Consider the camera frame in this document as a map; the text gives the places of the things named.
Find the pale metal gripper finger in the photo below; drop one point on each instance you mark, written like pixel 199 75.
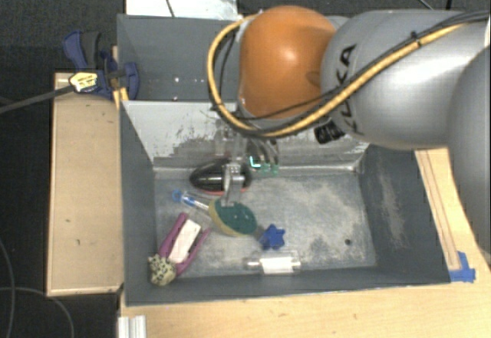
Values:
pixel 232 191

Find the purple and white tool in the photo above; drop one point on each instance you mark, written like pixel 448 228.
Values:
pixel 184 240

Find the blue star-shaped toy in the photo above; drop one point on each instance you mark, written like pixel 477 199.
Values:
pixel 272 237

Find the pale wood board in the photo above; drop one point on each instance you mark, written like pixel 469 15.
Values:
pixel 84 183

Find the black cylinder on white bracket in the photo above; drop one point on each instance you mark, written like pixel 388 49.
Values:
pixel 329 132

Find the black oval object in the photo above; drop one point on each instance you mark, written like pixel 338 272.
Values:
pixel 209 177

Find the grey metal bin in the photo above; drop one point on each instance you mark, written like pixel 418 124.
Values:
pixel 318 214

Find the green and yellow sponge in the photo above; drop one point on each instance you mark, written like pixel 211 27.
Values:
pixel 236 219

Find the yellow spotted toy animal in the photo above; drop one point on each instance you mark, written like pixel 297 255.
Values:
pixel 162 271

